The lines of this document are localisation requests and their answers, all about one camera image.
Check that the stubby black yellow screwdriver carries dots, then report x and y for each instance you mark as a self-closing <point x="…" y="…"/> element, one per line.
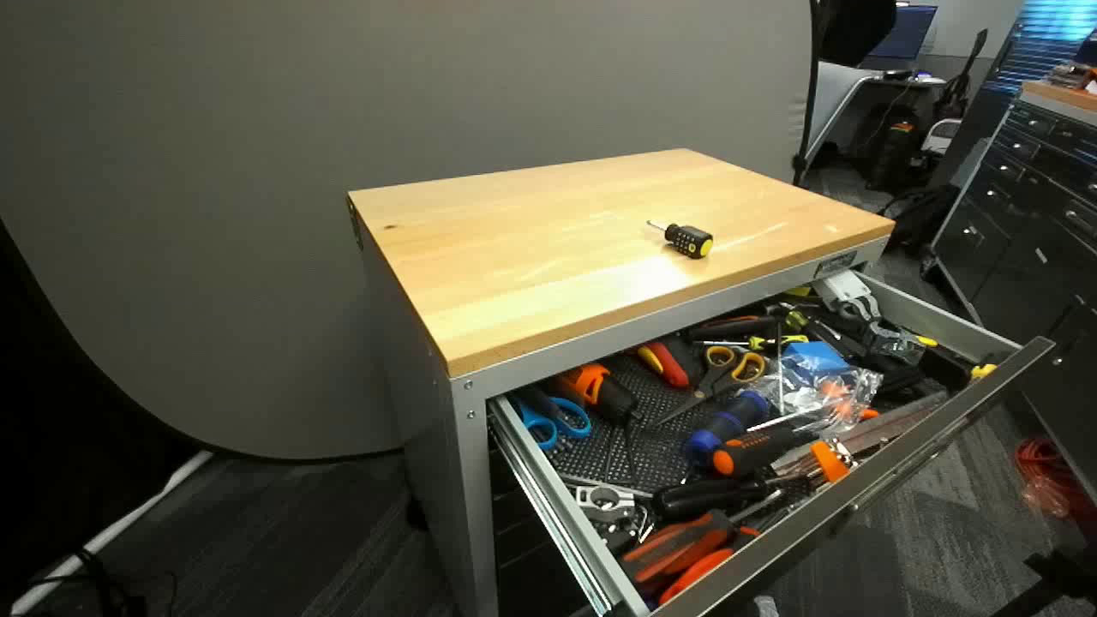
<point x="691" y="240"/>

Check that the blue plastic package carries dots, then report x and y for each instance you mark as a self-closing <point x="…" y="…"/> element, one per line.
<point x="814" y="361"/>

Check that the black backdrop stand pole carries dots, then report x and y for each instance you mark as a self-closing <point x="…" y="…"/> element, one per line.
<point x="806" y="104"/>

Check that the black yellow tool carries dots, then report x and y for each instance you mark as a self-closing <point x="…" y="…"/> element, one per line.
<point x="946" y="366"/>

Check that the grey staple gun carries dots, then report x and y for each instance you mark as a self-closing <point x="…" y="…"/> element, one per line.
<point x="849" y="295"/>

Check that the grey workbench cabinet wooden top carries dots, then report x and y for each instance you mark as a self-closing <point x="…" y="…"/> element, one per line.
<point x="549" y="250"/>

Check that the orange utility knife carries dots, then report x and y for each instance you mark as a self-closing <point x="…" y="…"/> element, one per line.
<point x="829" y="462"/>

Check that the blue office chair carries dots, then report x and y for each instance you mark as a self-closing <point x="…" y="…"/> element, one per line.
<point x="903" y="36"/>

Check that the grey metal tool drawer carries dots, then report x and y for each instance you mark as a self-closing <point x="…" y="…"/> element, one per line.
<point x="801" y="537"/>

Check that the silver metal clamp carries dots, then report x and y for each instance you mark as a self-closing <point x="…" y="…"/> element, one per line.
<point x="604" y="502"/>

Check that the clear bag of orange parts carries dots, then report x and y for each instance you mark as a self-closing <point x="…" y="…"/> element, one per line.
<point x="849" y="398"/>

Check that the long metal saw blade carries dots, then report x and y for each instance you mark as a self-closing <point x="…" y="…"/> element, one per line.
<point x="884" y="421"/>

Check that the black tripod foot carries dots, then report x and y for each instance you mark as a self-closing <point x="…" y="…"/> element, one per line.
<point x="1063" y="570"/>

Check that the black tool chest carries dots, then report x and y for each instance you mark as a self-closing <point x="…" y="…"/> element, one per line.
<point x="1028" y="227"/>

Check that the grey round backdrop panel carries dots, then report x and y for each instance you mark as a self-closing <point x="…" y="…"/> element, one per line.
<point x="226" y="171"/>

